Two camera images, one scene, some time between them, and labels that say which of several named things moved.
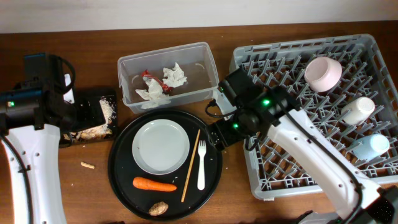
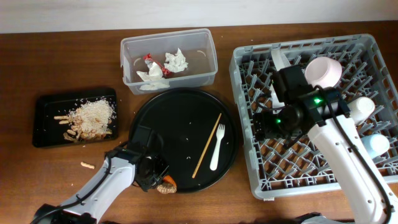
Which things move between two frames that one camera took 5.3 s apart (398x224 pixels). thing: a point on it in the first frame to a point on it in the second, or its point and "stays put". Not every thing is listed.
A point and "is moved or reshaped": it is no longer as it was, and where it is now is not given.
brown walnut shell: x=158 y=208 to x=166 y=188
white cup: x=357 y=111 stays put
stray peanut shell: x=86 y=165 stays put
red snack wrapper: x=165 y=88 to x=165 y=72
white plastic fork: x=202 y=149 to x=219 y=133
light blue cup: x=370 y=146 stays put
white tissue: x=175 y=76 to x=175 y=63
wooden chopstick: x=191 y=167 to x=206 y=146
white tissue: x=153 y=93 to x=153 y=78
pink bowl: x=322 y=73 stays put
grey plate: x=160 y=147 to x=281 y=63
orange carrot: x=142 y=183 is moved or reshaped
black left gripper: x=92 y=115 to x=145 y=184
